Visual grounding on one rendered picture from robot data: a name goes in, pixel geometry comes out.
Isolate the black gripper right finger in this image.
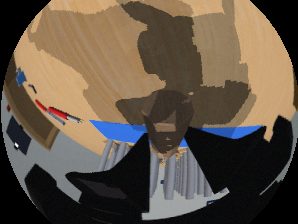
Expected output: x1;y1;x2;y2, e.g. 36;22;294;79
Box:
184;125;267;194

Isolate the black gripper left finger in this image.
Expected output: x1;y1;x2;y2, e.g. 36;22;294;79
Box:
65;132;150;214

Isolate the blue flat strip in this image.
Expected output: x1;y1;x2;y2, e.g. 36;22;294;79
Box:
88;119;262;148

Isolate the blue cube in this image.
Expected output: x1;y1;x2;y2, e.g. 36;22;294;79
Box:
16;71;27;85

